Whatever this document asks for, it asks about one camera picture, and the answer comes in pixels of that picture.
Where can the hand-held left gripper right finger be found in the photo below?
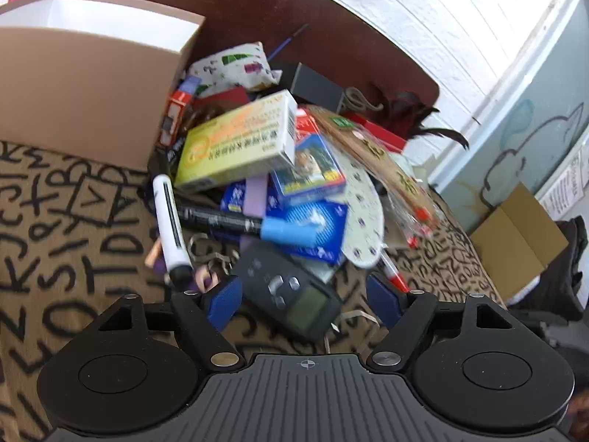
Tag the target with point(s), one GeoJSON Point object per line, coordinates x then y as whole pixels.
{"type": "Point", "coordinates": [384, 299]}

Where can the floral fabric insole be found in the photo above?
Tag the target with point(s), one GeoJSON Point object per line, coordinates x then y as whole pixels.
{"type": "Point", "coordinates": [366, 216]}

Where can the brown cardboard box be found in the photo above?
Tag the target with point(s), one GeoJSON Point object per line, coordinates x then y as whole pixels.
{"type": "Point", "coordinates": [83, 83]}

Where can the folded cardboard sheet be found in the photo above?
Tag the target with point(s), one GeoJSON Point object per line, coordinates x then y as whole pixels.
{"type": "Point", "coordinates": [515, 239]}

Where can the black handheld electronic device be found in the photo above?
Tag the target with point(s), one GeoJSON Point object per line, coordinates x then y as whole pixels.
{"type": "Point", "coordinates": [285, 290]}

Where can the patterned white fabric pouch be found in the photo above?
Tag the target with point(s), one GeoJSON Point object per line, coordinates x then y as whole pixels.
{"type": "Point", "coordinates": [234, 66]}

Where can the small blue box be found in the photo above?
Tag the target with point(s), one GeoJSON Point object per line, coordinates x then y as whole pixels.
{"type": "Point", "coordinates": [189, 85]}

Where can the paper wall notice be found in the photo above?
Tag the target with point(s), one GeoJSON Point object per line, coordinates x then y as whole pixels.
{"type": "Point", "coordinates": [566, 184]}

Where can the black marker blue cap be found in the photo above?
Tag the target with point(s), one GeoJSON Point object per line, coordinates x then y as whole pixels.
{"type": "Point", "coordinates": [221, 221]}

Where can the brown insole pack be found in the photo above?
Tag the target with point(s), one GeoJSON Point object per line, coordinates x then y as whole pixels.
{"type": "Point", "coordinates": [372, 152]}

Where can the tiger print card box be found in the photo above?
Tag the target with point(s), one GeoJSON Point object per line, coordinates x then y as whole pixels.
{"type": "Point", "coordinates": [308, 170]}

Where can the flat red box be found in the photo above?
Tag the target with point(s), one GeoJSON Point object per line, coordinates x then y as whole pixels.
{"type": "Point", "coordinates": [382, 136]}

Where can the purple eraser block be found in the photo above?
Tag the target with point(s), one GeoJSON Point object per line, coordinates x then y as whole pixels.
{"type": "Point", "coordinates": [256, 198]}

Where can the yellow green medicine box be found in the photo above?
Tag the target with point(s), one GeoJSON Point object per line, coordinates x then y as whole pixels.
{"type": "Point", "coordinates": [234, 147]}

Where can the brown curled ornament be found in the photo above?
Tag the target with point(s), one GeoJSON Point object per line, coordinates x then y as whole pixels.
{"type": "Point", "coordinates": [359, 99]}

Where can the blue pen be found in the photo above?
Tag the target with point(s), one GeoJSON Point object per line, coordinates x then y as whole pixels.
{"type": "Point", "coordinates": [285, 43]}

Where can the dark red card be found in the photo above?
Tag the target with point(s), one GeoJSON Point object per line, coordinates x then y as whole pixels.
{"type": "Point", "coordinates": [221, 97]}

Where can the letter print blanket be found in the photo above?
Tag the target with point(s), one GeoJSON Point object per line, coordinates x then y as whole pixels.
{"type": "Point", "coordinates": [69, 239]}

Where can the white marker black cap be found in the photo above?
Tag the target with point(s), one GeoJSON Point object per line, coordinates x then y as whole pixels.
{"type": "Point", "coordinates": [166, 221]}

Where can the black grey box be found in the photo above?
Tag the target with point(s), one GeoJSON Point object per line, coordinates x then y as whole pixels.
{"type": "Point", "coordinates": [313, 85]}

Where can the red card box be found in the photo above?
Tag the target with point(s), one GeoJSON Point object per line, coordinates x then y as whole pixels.
{"type": "Point", "coordinates": [307, 126]}

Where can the red marker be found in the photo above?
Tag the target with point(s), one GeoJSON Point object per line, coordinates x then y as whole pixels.
{"type": "Point", "coordinates": [395, 276]}

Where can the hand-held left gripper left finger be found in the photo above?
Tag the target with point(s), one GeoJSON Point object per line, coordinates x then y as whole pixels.
{"type": "Point", "coordinates": [224, 299]}

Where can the red white toy box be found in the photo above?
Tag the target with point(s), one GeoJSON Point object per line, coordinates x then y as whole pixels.
{"type": "Point", "coordinates": [174, 115]}

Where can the blue medicine box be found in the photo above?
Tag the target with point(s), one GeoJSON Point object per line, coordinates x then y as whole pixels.
{"type": "Point", "coordinates": [322, 223]}

